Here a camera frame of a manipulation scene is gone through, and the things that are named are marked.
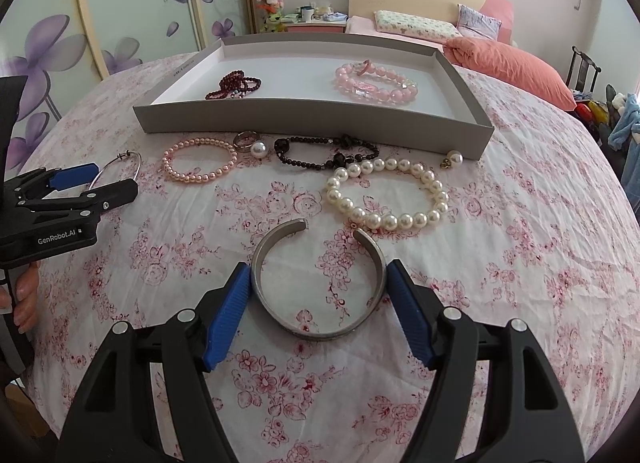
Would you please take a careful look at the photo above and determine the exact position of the floral glass wardrobe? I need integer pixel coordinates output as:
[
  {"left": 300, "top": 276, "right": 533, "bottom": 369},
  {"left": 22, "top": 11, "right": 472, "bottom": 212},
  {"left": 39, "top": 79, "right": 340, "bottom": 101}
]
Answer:
[{"left": 0, "top": 0, "right": 253, "bottom": 158}]

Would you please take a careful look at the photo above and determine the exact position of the dark red bead bracelet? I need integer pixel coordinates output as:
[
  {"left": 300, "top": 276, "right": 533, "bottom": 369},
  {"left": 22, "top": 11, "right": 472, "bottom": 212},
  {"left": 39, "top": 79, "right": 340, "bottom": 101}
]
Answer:
[{"left": 205, "top": 70, "right": 263, "bottom": 100}]

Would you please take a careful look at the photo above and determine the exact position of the blue clothing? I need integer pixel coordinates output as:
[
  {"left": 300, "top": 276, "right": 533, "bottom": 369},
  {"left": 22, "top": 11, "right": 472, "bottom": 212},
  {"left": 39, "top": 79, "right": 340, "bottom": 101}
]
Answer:
[{"left": 606, "top": 92, "right": 640, "bottom": 184}]

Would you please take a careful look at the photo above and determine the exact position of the dark wooden chair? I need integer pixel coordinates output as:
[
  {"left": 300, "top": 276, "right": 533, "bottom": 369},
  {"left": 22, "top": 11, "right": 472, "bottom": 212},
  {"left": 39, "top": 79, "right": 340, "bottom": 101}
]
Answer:
[{"left": 569, "top": 45, "right": 602, "bottom": 96}]

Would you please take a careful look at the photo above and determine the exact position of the purple print pillow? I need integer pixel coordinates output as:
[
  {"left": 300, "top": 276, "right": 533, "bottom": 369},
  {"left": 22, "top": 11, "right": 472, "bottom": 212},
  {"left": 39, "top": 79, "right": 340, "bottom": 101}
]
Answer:
[{"left": 457, "top": 4, "right": 503, "bottom": 39}]

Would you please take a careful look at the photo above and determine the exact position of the white pearl bracelet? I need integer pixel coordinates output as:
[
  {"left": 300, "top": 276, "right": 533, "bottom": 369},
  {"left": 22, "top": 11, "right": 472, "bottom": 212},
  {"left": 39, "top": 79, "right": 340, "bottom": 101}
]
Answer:
[{"left": 325, "top": 158, "right": 450, "bottom": 231}]

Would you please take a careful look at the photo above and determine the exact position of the pink pearl bracelet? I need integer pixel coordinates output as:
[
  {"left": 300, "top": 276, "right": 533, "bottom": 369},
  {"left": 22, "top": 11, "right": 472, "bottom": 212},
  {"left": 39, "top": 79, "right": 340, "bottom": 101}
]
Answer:
[{"left": 161, "top": 137, "right": 239, "bottom": 184}]

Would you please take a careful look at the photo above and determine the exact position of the pink bed sheet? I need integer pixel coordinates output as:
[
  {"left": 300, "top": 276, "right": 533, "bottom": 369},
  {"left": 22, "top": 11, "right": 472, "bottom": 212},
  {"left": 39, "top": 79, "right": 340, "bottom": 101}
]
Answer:
[{"left": 345, "top": 15, "right": 381, "bottom": 35}]

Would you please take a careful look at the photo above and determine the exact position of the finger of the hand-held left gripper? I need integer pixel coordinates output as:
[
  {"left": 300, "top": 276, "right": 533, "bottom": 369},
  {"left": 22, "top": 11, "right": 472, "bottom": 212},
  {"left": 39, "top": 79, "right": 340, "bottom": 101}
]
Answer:
[
  {"left": 20, "top": 179, "right": 139, "bottom": 220},
  {"left": 17, "top": 163, "right": 99, "bottom": 196}
]

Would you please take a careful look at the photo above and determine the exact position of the grey cardboard tray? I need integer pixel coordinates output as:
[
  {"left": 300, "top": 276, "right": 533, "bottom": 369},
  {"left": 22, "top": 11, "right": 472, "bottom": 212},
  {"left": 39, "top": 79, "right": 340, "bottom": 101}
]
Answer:
[{"left": 132, "top": 33, "right": 496, "bottom": 161}]

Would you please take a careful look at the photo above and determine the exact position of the pink nightstand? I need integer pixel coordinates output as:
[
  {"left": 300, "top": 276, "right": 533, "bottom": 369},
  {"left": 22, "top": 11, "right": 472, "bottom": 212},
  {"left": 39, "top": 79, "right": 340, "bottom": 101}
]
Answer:
[{"left": 284, "top": 18, "right": 348, "bottom": 35}]

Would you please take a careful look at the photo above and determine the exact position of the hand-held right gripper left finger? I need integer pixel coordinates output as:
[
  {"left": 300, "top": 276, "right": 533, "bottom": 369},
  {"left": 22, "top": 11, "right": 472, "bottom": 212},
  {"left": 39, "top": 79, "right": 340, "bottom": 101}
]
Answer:
[{"left": 55, "top": 262, "right": 251, "bottom": 463}]

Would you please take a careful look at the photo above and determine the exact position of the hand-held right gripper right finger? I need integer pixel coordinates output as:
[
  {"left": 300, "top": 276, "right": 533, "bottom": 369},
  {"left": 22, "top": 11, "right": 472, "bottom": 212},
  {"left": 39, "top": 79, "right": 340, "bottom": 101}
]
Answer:
[{"left": 382, "top": 259, "right": 586, "bottom": 463}]

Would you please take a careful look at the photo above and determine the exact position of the pink floral bedsheet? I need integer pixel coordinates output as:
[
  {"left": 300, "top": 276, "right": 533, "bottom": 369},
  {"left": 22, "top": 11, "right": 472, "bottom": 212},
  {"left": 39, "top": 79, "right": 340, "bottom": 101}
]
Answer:
[{"left": 20, "top": 50, "right": 640, "bottom": 463}]

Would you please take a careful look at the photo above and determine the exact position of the silver cuff bangle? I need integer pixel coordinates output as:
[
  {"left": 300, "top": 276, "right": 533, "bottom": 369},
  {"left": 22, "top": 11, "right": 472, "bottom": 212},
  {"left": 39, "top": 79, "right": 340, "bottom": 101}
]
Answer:
[{"left": 250, "top": 219, "right": 388, "bottom": 342}]

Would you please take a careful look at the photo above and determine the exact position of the pink crystal bead bracelet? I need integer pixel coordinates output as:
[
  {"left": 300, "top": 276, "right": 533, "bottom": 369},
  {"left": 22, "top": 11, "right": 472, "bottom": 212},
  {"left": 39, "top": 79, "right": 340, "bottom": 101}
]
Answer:
[{"left": 334, "top": 59, "right": 418, "bottom": 104}]

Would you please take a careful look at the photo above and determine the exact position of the floral print pillow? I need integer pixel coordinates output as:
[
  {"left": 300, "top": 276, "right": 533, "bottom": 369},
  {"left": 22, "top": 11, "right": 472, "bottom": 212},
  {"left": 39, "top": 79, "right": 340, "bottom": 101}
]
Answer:
[{"left": 373, "top": 10, "right": 464, "bottom": 46}]

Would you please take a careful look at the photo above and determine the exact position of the folded salmon pink quilt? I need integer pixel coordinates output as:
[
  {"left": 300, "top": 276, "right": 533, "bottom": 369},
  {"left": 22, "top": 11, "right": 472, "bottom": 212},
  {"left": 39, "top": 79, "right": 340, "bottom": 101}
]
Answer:
[{"left": 444, "top": 36, "right": 577, "bottom": 112}]

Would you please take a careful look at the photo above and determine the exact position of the black bead bracelet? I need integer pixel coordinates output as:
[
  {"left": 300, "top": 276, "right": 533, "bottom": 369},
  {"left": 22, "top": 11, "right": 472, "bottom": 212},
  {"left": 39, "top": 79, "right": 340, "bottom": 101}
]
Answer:
[{"left": 273, "top": 134, "right": 381, "bottom": 171}]

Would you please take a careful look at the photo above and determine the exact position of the person's left hand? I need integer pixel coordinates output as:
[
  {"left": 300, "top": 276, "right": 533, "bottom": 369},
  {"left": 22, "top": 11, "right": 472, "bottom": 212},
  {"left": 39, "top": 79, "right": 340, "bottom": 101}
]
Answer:
[{"left": 0, "top": 265, "right": 39, "bottom": 334}]

